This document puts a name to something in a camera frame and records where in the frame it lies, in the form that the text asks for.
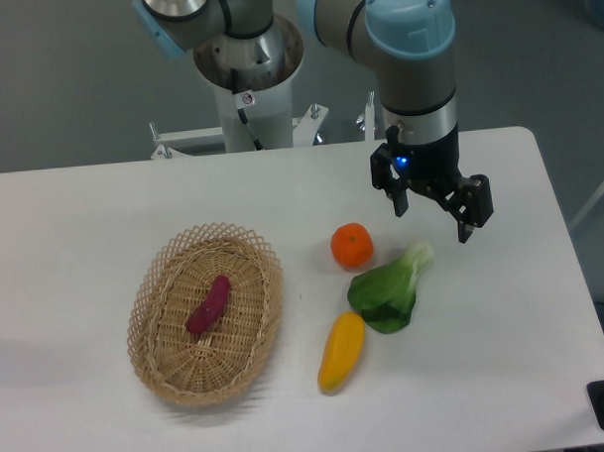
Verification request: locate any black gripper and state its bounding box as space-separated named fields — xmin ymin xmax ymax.
xmin=370 ymin=126 xmax=494 ymax=243

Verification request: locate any purple sweet potato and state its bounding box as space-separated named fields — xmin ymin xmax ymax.
xmin=185 ymin=275 xmax=231 ymax=336

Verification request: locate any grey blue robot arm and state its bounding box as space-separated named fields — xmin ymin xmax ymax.
xmin=133 ymin=0 xmax=493 ymax=242

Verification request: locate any woven wicker basket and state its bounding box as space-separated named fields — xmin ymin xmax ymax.
xmin=127 ymin=223 xmax=283 ymax=407

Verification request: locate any orange tangerine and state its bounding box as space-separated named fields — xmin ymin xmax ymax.
xmin=330 ymin=222 xmax=374 ymax=269

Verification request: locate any green bok choy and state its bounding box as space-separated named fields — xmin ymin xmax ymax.
xmin=347 ymin=241 xmax=435 ymax=334

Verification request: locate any yellow mango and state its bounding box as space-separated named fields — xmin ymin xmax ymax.
xmin=317 ymin=311 xmax=365 ymax=394

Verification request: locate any white metal base frame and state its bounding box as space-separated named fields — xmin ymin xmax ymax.
xmin=147 ymin=90 xmax=386 ymax=161

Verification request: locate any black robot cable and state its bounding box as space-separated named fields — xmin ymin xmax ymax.
xmin=229 ymin=66 xmax=266 ymax=153

